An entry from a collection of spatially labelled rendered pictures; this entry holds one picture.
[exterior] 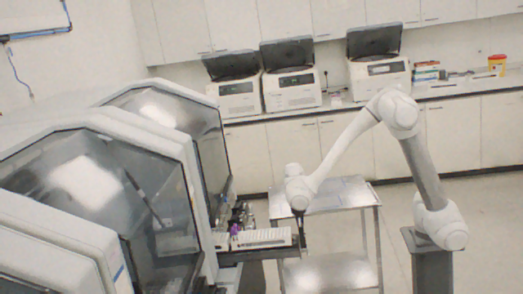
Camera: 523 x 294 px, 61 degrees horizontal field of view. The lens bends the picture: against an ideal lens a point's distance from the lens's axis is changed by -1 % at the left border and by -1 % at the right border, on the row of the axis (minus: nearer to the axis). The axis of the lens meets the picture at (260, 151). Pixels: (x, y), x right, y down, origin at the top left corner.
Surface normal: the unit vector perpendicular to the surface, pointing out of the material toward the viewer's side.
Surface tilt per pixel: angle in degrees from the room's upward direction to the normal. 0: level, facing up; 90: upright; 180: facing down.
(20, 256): 29
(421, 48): 90
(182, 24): 90
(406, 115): 84
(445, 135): 90
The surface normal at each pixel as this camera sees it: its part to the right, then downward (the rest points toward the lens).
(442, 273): -0.08, 0.33
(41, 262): 0.35, -0.88
